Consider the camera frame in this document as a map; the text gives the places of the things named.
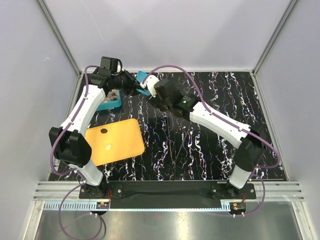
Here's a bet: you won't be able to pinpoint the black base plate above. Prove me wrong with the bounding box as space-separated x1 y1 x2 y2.
79 180 257 211

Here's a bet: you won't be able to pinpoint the teal box lid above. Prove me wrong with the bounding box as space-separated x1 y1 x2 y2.
136 70 151 96

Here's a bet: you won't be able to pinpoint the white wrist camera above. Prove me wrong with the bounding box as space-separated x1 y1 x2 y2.
140 75 160 97
116 60 123 74

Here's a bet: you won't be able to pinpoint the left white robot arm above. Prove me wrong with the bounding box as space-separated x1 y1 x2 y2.
49 56 139 198

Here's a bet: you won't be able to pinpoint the aluminium frame rail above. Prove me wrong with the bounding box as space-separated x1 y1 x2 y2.
35 0 82 76

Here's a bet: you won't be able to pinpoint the teal chocolate box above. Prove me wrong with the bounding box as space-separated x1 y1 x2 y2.
96 89 122 111

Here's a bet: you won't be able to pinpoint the yellow plastic tray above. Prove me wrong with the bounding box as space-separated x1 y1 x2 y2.
85 118 145 167

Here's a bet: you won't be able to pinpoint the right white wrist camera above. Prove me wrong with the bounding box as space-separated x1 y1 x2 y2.
140 75 160 97

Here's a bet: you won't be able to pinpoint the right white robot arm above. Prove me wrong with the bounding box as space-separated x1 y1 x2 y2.
140 76 266 199

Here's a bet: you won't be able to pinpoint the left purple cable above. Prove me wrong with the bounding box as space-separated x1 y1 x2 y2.
49 65 101 176

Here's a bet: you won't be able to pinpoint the white round chocolate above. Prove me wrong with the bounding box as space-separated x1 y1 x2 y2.
105 144 112 151

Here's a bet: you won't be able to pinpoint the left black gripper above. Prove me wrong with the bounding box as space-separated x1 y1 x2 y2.
111 69 146 97

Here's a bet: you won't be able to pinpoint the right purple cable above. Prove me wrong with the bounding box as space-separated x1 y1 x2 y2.
141 64 282 217

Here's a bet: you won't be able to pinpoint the purple cable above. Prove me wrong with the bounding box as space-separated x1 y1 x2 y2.
49 65 101 176
141 64 282 217

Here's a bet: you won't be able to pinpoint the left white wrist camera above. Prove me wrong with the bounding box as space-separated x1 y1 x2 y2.
116 60 123 74

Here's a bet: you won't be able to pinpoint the metal tongs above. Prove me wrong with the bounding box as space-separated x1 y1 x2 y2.
167 112 195 165

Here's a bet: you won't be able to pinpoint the dark oval chocolate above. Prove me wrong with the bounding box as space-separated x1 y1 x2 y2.
100 128 108 134

